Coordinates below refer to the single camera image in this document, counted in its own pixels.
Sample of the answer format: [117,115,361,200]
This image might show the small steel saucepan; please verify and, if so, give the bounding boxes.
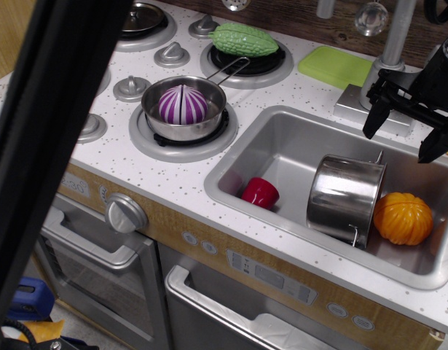
[141,56,251,141]

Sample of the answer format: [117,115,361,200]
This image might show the steel pot lid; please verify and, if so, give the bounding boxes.
[122,2,165,36]

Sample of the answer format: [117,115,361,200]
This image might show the grey stove knob middle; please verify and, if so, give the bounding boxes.
[154,42,190,69]

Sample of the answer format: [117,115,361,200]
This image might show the stove burner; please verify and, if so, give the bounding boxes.
[200,42,294,90]
[128,104,238,163]
[115,5,177,53]

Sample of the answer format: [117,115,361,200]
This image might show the black foreground pole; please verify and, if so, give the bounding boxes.
[0,1,130,328]

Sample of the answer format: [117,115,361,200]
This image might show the toy oven door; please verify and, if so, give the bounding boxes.
[35,194,172,349]

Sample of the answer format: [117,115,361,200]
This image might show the blue clamp tool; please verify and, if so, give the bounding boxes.
[7,277,55,321]

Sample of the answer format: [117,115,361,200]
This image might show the hanging steel ladle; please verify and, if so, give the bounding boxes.
[355,1,388,36]

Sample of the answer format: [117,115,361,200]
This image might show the orange toy pumpkin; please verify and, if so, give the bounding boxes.
[373,192,433,246]

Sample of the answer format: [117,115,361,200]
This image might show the grey stove knob lower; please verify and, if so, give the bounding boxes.
[113,75,152,103]

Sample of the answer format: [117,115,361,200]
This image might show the grey stove knob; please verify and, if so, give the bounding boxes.
[188,15,219,39]
[77,114,108,144]
[154,42,190,69]
[113,75,152,103]

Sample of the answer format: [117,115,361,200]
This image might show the grey hanging utensil handle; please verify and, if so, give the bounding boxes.
[316,0,336,19]

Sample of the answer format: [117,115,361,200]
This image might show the purple striped toy onion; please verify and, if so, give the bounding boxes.
[158,85,208,125]

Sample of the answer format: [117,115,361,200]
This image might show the steel pot lying sideways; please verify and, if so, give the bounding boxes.
[306,151,386,249]

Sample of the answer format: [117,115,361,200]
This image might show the red toy cup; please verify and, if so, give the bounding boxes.
[241,177,280,210]

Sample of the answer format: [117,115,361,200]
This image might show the green sponge mat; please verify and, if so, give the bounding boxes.
[297,46,373,90]

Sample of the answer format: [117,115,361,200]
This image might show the green toy bitter gourd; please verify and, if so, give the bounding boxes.
[208,23,279,58]

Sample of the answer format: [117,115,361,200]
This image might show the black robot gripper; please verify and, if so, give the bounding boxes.
[363,69,448,163]

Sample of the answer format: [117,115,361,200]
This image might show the hanging slotted spoon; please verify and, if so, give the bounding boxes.
[221,0,251,12]

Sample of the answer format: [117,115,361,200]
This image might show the front stove burner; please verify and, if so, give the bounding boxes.
[128,104,238,163]

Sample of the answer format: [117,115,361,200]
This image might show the grey oven dial knob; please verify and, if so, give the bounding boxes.
[105,192,148,234]

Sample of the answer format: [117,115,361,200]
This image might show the grey stove knob left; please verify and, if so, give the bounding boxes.
[77,114,108,144]

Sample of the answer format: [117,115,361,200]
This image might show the back right stove burner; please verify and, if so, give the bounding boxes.
[200,42,294,90]

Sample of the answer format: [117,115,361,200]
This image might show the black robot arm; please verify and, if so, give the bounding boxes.
[363,37,448,163]

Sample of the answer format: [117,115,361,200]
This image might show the back left stove burner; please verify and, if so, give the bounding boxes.
[115,5,177,53]

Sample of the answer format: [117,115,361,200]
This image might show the toy dishwasher door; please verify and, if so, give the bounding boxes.
[156,242,434,350]

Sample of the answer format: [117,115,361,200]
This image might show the grey stove knob upper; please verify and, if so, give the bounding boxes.
[188,15,219,39]

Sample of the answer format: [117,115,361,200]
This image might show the grey toy faucet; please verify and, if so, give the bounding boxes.
[334,0,417,124]

